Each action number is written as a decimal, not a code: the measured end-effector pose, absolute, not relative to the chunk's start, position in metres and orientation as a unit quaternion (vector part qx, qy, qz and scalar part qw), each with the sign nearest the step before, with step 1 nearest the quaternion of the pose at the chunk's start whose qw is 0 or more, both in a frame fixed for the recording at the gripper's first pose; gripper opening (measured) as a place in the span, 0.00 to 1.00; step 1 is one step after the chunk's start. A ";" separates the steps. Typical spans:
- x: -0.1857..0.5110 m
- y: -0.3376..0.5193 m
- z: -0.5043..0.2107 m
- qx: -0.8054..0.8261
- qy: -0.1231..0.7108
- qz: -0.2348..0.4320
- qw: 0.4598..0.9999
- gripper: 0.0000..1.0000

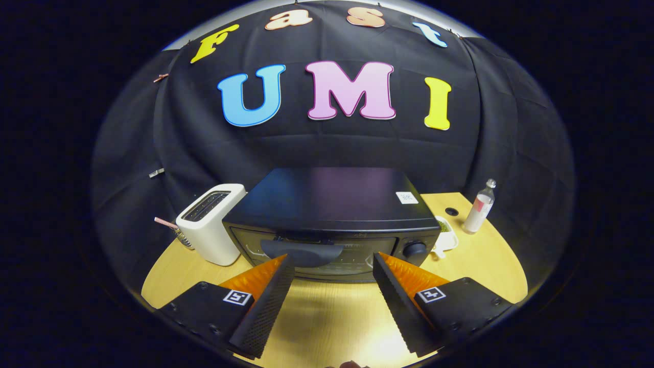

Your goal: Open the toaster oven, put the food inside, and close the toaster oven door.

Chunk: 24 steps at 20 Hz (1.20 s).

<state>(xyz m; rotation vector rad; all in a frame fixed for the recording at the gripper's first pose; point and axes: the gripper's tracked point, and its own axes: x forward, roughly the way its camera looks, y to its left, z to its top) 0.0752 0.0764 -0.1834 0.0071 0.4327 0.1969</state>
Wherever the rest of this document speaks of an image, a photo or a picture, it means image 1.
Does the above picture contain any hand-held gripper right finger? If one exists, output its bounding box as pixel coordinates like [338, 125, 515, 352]
[372, 252, 516, 357]

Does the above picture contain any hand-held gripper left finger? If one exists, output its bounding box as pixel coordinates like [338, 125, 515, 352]
[157, 254, 296, 359]

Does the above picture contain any black toaster oven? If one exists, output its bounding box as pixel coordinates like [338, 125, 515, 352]
[222, 167, 442, 283]

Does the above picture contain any white slot toaster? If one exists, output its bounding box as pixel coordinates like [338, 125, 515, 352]
[176, 183, 247, 266]

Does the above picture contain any white divided dish of beans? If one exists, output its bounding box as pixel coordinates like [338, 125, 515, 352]
[432, 215, 459, 259]

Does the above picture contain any clear plastic bottle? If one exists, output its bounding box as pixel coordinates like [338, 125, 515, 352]
[463, 178, 497, 235]

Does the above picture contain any black backdrop cloth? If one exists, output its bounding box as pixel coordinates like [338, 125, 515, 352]
[92, 0, 575, 307]

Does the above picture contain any metal wire basket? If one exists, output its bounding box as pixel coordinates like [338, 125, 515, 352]
[174, 227, 195, 250]

